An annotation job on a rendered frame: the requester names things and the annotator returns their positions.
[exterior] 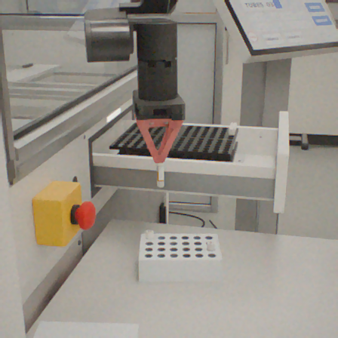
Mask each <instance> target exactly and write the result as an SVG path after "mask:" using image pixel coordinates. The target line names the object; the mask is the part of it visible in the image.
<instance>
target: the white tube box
mask: <svg viewBox="0 0 338 338"><path fill-rule="evenodd" d="M208 241H215V251H208V250H207V242H208ZM222 261H223V260H222V256H221V252H220V245H219V240H218V236H217V234H153V239H152V240H148V239H146V234H141V236H140V252H139V281H222Z"/></svg>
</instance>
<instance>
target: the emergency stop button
mask: <svg viewBox="0 0 338 338"><path fill-rule="evenodd" d="M95 219H96V208H95V206H94V205H93V203H92V202H91V201H84V202H83V203H82V205H81V208H79V207H78V208H77V210H76V212H75V221H76V222H78V225H79V227H81V228H82V229H89V228H90V227H92V225H93V224H94V223H95Z"/></svg>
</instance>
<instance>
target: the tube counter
mask: <svg viewBox="0 0 338 338"><path fill-rule="evenodd" d="M263 1H264V2H265V5H267V7H268V9H269V10H280V9H299V8H303V7H302V5H301V3H300V1H299V0H263Z"/></svg>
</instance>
